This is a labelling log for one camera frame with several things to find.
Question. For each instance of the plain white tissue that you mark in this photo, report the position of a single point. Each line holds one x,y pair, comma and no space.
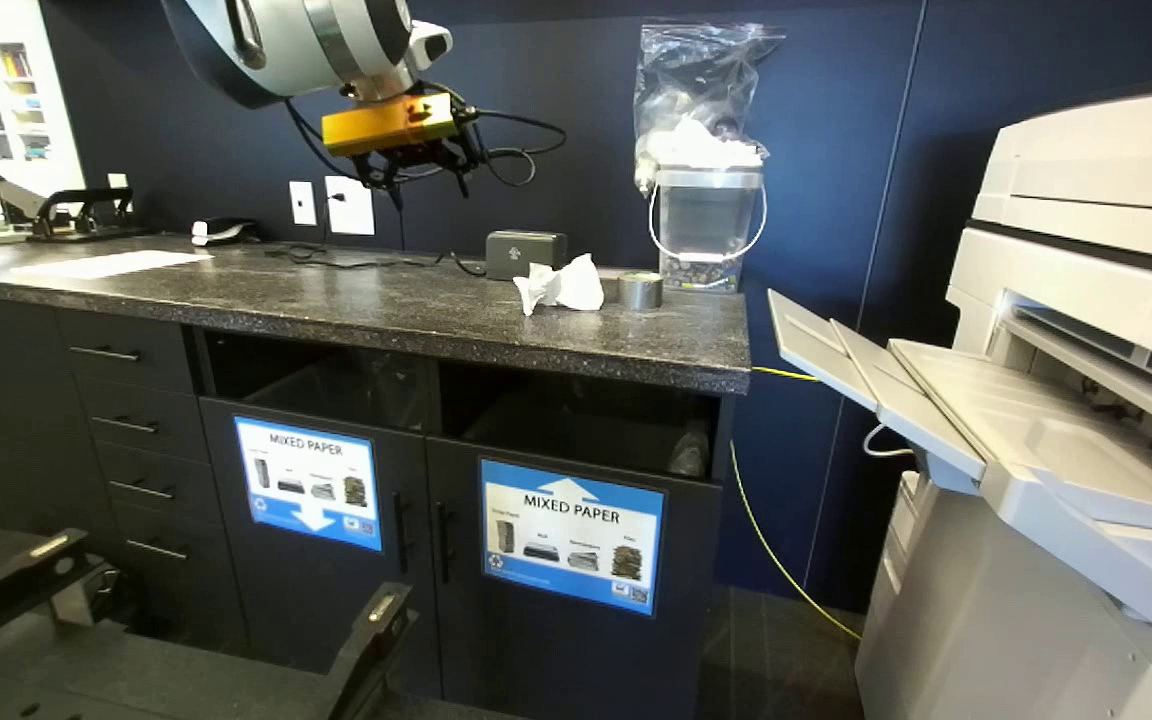
573,286

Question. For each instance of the black bin cabinet door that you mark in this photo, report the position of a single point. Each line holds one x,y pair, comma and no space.
323,600
563,653

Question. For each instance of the black drawer cabinet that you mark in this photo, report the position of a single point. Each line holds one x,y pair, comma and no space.
157,453

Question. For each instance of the small metal cup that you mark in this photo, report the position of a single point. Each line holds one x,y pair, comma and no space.
641,291

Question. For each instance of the black desk device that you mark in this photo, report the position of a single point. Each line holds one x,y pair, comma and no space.
69,214

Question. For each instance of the white office printer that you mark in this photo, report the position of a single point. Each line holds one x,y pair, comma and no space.
1069,560

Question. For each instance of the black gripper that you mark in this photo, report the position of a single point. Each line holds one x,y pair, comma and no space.
418,161

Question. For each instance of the small white wall plate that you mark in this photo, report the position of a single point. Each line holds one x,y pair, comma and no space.
303,201

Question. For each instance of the plain black cabinet door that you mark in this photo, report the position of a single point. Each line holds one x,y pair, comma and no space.
18,425

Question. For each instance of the yellow camera mount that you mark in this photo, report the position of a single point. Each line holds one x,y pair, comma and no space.
391,120

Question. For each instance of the clear plastic bucket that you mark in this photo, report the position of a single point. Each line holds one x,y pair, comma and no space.
707,224

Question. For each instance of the blue sign with down arrow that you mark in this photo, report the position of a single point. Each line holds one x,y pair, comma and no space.
306,483

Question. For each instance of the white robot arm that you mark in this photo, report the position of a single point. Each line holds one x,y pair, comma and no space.
311,42

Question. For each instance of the black bar clamp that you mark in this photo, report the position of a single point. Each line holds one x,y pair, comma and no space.
18,586
369,644

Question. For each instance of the black adapter box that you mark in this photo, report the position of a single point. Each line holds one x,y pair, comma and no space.
522,251

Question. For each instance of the white wall outlet plate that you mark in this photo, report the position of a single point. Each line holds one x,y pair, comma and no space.
348,206

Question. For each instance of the blue sign with up arrow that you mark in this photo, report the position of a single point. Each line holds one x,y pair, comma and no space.
573,537

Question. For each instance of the grey rubbish bin liner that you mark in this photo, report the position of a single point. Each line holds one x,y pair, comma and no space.
336,386
578,425

